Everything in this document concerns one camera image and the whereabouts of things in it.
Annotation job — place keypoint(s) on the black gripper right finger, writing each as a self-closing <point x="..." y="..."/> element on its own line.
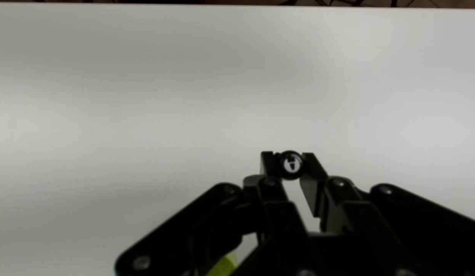
<point x="380" y="230"/>

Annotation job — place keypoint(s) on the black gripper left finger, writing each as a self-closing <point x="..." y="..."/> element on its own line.
<point x="269" y="224"/>

